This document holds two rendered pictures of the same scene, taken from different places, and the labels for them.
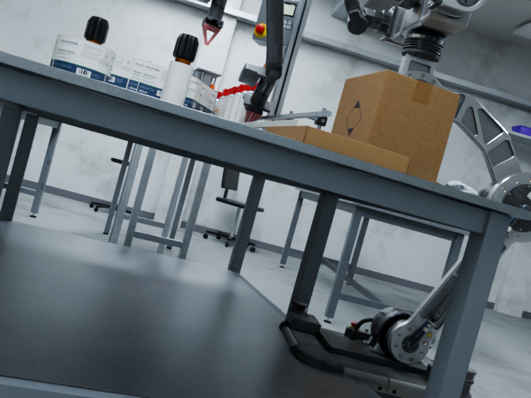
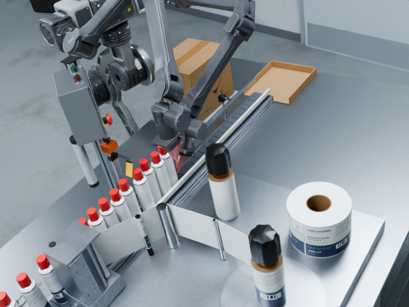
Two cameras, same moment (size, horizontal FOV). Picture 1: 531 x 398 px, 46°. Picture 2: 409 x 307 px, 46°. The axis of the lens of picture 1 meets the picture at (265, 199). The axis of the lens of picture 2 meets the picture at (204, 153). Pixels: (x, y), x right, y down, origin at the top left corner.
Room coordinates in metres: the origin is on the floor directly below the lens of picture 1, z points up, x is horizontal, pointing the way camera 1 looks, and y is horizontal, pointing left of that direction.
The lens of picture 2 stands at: (2.94, 1.51, 2.13)
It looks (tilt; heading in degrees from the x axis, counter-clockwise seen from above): 37 degrees down; 241
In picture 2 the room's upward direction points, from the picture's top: 12 degrees counter-clockwise
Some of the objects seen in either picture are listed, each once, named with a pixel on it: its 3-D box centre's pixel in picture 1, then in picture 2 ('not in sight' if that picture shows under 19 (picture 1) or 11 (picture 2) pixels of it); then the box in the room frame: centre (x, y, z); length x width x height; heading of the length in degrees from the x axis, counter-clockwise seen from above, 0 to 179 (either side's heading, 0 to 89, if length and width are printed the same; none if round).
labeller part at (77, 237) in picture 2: (207, 73); (71, 242); (2.82, 0.41, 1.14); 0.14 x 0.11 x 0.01; 18
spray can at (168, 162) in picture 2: (249, 109); (167, 165); (2.35, 0.15, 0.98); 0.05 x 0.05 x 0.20
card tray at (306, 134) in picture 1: (331, 148); (280, 81); (1.50, -0.12, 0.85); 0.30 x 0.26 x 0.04; 18
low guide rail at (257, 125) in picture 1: (246, 125); (206, 156); (2.16, 0.13, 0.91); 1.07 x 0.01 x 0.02; 18
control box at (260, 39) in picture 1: (279, 23); (80, 105); (2.58, 0.14, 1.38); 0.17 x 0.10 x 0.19; 73
